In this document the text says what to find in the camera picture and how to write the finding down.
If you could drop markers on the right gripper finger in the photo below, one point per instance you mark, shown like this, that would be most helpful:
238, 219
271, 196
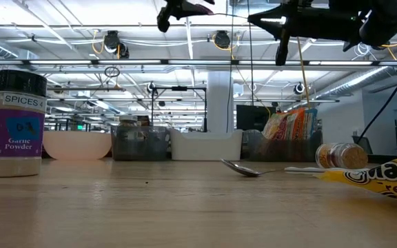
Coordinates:
267, 14
276, 30

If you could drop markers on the lime chili shrimp ramen packet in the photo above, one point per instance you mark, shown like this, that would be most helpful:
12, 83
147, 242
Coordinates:
277, 125

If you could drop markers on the clear spice jar white label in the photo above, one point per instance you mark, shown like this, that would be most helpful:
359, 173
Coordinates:
127, 120

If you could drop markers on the silver metal spoon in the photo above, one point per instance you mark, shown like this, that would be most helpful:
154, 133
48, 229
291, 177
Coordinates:
243, 168

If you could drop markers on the garlic powder jar black lid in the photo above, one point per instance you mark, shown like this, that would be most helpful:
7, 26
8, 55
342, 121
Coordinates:
16, 131

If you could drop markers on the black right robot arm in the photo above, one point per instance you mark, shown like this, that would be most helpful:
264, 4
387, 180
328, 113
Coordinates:
391, 17

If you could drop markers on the black monitor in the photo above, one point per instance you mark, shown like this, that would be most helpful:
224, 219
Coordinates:
253, 118

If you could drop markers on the white pillar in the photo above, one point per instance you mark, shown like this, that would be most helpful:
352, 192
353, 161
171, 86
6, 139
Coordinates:
219, 103

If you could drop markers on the long grey overhead beam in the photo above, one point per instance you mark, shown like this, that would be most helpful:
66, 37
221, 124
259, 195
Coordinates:
81, 62

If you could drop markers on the grey plastic bin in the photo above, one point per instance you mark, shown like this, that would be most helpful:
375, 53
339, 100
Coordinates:
153, 144
281, 149

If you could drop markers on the black office chair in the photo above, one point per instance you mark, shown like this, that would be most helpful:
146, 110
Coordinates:
362, 143

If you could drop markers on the white plastic bin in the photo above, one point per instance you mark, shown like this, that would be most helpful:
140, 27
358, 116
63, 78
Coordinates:
205, 146

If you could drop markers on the yellow ramen packet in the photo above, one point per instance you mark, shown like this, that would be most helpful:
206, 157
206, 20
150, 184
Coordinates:
384, 179

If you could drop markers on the pink bowl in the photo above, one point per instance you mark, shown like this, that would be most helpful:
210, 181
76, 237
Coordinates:
76, 146

